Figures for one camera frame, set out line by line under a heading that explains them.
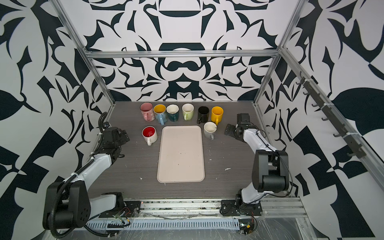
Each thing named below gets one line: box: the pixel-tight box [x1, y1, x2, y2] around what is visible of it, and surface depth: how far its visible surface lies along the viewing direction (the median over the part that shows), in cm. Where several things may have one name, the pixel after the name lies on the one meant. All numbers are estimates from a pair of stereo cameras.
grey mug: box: [203, 121, 218, 141], surface depth 96 cm
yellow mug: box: [211, 105, 224, 126], surface depth 105 cm
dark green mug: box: [166, 104, 180, 122], surface depth 104 cm
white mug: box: [141, 125, 158, 146], surface depth 96 cm
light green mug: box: [181, 102, 195, 121], surface depth 107 cm
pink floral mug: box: [140, 102, 156, 122], surface depth 104 cm
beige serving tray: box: [157, 125, 205, 183], surface depth 93 cm
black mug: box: [197, 106, 210, 124], surface depth 107 cm
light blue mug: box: [153, 103, 168, 126], surface depth 104 cm
